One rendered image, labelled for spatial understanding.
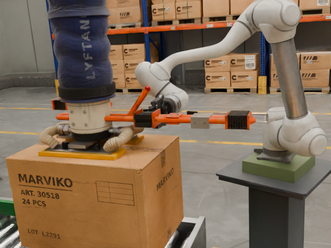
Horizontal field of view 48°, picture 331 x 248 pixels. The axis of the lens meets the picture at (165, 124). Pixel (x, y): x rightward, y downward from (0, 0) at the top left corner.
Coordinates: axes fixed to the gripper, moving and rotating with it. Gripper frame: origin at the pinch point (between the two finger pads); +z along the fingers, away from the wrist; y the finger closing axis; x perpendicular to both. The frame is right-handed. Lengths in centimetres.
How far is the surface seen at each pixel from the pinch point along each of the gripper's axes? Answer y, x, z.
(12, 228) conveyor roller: 67, 92, -14
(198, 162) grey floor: 120, 53, -266
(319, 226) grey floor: 120, -72, -147
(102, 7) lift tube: -42.0, 15.2, 1.5
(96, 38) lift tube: -31.3, 17.4, 4.4
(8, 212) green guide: 63, 101, -22
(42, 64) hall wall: 51, 712, -865
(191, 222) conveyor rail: 61, -5, -31
